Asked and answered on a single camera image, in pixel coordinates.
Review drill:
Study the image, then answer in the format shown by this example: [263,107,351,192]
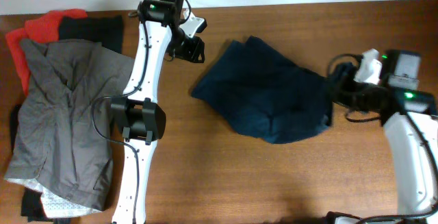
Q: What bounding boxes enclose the navy blue shorts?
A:
[191,36,333,144]

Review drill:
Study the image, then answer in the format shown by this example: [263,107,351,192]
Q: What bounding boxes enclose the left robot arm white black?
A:
[108,0,207,224]

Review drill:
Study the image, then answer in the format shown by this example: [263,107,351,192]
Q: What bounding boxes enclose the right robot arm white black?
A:
[325,49,437,224]

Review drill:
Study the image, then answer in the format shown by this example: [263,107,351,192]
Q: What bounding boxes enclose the black garment top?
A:
[58,16,124,53]

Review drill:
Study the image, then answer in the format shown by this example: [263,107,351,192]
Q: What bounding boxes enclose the black garment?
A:
[21,188,71,224]
[58,16,124,53]

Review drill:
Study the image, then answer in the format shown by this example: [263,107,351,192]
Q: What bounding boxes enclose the red garment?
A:
[5,9,88,96]

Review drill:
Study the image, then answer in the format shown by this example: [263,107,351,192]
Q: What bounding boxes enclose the grey shorts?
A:
[5,39,133,211]

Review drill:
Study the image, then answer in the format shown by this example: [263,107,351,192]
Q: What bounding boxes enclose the white mesh garment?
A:
[5,178,100,218]

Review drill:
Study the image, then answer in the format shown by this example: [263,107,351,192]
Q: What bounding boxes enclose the black garment bottom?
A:
[21,188,71,224]

